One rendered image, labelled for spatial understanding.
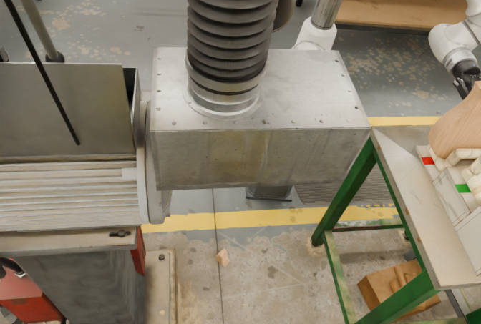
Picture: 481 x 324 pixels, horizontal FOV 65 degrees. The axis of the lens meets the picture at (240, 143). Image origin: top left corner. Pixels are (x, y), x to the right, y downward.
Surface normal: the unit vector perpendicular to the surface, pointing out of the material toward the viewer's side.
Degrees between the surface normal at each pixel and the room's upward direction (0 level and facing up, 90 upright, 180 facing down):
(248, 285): 0
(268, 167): 90
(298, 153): 90
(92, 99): 90
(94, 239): 0
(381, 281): 0
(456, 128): 90
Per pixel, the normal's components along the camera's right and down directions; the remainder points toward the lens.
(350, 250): 0.11, -0.62
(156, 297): 0.50, -0.58
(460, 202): -0.99, 0.00
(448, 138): 0.10, 0.78
